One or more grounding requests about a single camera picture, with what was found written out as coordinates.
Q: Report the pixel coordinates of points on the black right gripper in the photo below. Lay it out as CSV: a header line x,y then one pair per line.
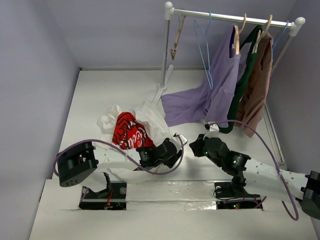
x,y
196,146

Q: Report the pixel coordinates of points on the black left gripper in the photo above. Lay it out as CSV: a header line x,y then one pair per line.
x,y
169,162

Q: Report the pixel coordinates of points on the white t shirt red print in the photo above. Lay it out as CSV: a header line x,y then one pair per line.
x,y
141,127

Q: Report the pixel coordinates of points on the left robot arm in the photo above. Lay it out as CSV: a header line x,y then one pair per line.
x,y
94,164

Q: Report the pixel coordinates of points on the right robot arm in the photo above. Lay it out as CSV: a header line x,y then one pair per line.
x,y
251,177

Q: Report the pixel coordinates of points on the purple t shirt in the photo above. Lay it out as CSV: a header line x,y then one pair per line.
x,y
205,103

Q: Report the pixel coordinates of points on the brown t shirt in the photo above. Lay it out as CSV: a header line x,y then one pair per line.
x,y
250,110

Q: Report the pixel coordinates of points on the dark green t shirt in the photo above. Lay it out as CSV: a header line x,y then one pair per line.
x,y
246,64

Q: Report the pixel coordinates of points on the beige wooden clip hanger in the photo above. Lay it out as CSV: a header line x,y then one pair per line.
x,y
173,50

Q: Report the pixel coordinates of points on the wooden hanger with purple shirt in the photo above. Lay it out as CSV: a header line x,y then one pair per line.
x,y
237,33

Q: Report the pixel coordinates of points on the wooden hanger with green shirt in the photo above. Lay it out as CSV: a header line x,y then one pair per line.
x,y
262,34

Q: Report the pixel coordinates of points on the white metal clothes rack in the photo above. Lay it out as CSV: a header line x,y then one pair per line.
x,y
166,70

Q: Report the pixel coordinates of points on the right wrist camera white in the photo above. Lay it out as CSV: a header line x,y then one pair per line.
x,y
212,130

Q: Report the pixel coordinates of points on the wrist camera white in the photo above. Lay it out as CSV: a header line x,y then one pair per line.
x,y
212,130
182,138

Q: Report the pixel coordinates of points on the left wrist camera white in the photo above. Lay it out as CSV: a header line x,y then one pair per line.
x,y
182,138

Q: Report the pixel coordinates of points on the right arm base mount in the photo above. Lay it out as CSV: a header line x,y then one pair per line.
x,y
231,195

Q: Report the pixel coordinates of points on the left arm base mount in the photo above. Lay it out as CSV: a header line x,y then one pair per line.
x,y
112,197

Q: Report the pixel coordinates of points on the light blue wire hanger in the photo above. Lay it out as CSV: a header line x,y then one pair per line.
x,y
206,62

